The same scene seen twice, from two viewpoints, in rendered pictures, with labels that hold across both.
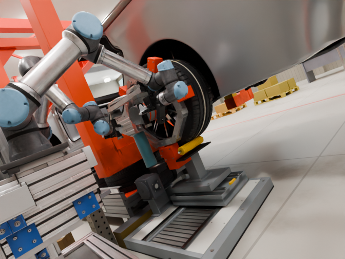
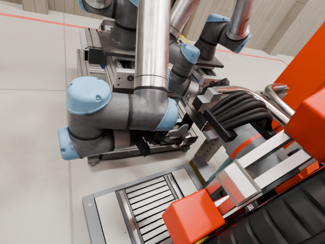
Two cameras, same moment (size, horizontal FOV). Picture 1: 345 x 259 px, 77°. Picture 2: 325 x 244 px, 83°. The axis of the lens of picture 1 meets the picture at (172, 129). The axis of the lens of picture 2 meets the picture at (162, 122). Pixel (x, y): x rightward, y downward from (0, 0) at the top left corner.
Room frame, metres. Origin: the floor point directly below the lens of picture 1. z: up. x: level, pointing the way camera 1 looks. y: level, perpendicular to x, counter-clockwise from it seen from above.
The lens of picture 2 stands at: (1.23, -0.33, 1.22)
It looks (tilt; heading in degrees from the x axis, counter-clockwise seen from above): 41 degrees down; 91
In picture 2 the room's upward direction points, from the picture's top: 23 degrees clockwise
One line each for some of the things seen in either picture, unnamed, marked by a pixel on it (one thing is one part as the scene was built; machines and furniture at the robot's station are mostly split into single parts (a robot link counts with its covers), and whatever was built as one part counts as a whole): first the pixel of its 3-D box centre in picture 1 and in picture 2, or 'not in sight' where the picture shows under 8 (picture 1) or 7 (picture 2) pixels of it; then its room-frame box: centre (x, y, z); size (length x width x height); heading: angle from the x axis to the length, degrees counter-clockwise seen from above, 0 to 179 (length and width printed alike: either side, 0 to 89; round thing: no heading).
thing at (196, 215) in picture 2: (184, 94); (191, 218); (1.35, -0.15, 0.85); 0.09 x 0.08 x 0.07; 45
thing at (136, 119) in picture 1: (146, 112); (255, 153); (1.52, 0.12, 0.85); 0.21 x 0.14 x 0.14; 135
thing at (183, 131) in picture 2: not in sight; (182, 130); (1.28, 0.08, 0.86); 0.09 x 0.03 x 0.06; 36
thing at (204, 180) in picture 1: (194, 166); not in sight; (1.69, -0.05, 0.32); 0.40 x 0.30 x 0.28; 45
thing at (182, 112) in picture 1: (153, 109); (272, 173); (1.57, 0.07, 0.85); 0.54 x 0.07 x 0.54; 45
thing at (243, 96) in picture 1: (235, 94); not in sight; (3.42, -1.13, 0.69); 0.52 x 0.17 x 0.35; 135
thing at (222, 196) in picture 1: (208, 188); not in sight; (1.66, -0.08, 0.13); 0.50 x 0.36 x 0.10; 45
